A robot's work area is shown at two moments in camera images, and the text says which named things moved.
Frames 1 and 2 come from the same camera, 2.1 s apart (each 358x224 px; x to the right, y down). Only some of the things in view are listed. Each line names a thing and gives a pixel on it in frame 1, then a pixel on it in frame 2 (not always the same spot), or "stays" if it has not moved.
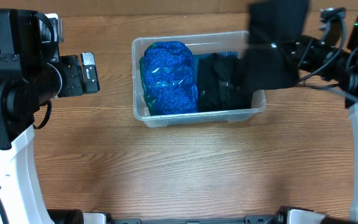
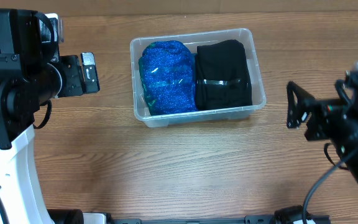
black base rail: x=253 y=219 stays
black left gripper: x=69 y=65 stays
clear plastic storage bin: x=194 y=78 stays
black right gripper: x=304 y=45 -> x=323 y=109
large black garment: x=272 y=25 -> x=221 y=76
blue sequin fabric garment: x=166 y=71 stays
